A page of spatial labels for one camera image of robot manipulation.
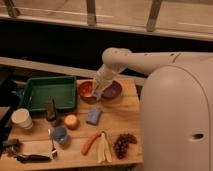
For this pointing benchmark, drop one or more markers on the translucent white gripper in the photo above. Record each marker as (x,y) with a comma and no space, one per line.
(103,78)

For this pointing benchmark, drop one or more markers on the light blue towel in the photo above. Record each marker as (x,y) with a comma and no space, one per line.
(97,94)

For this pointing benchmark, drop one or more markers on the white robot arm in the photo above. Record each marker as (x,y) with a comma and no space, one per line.
(176,105)

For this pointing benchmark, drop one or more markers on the purple bowl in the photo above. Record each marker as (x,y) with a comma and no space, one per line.
(113,91)

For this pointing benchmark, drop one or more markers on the red bowl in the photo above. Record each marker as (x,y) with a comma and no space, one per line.
(85,91)

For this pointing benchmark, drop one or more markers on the blue sponge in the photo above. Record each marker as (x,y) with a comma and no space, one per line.
(93,116)

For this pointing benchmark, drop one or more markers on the green plastic tray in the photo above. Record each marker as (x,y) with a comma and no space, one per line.
(62,89)

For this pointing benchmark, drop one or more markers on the yellow orange round fruit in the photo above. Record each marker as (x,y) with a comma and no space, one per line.
(71,121)

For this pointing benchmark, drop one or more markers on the wooden board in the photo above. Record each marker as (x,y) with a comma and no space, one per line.
(120,115)

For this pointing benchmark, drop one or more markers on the brown bottle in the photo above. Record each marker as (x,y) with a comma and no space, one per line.
(51,112)

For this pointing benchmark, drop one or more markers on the orange carrot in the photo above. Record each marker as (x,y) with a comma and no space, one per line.
(87,145)

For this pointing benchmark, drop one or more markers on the dark red grapes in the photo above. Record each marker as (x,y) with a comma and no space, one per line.
(122,143)

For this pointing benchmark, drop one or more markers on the blue cup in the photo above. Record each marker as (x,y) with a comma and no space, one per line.
(60,135)

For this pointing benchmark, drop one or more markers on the yellow banana peel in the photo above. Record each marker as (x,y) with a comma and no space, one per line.
(104,154)

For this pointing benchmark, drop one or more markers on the white cup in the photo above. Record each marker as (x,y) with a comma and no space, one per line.
(22,118)

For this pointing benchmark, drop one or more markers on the metal fork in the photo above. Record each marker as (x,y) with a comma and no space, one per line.
(54,150)

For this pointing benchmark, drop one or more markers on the small dark brush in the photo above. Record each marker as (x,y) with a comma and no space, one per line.
(10,143)

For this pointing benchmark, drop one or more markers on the black handled tool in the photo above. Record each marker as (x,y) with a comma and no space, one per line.
(32,158)

